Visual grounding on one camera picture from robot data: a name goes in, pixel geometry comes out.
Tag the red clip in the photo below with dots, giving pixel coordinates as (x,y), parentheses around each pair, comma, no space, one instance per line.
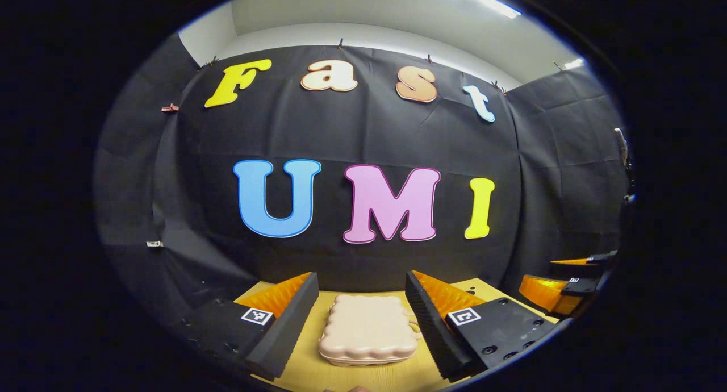
(169,107)

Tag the black backdrop cloth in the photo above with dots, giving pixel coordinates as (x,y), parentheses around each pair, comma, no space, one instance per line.
(539,182)

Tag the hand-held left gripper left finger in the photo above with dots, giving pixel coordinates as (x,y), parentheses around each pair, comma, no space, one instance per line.
(295,324)

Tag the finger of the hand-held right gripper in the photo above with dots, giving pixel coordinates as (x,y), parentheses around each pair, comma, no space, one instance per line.
(602,258)
(551,292)

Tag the silver metal clip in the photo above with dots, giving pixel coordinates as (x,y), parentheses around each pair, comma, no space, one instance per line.
(154,244)

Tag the pink suitcase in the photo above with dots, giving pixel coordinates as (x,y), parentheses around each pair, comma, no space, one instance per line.
(368,329)

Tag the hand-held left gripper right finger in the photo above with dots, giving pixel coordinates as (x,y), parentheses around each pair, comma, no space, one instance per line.
(431,329)

